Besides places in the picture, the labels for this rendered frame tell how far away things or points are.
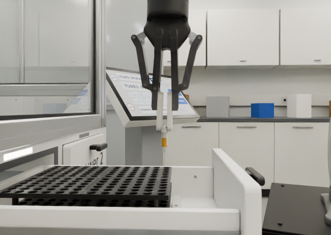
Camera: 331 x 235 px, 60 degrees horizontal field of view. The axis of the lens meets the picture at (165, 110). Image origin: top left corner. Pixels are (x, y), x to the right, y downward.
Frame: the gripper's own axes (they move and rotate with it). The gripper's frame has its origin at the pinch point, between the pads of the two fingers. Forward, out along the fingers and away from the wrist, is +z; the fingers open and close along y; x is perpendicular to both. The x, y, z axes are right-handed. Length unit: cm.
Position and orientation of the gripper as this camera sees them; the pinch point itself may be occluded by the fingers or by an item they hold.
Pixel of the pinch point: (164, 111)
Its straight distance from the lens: 51.9
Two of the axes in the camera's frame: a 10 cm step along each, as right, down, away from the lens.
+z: -0.3, 10.0, 0.1
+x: -1.0, 0.1, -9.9
